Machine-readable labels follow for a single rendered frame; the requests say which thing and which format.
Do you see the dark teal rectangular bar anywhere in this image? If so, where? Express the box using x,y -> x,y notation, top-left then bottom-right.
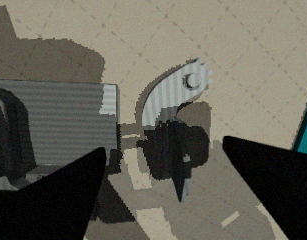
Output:
292,111 -> 307,154

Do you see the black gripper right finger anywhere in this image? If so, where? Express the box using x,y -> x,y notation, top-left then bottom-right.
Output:
223,136 -> 307,240

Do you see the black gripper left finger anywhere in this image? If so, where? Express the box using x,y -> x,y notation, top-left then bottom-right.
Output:
0,147 -> 106,240

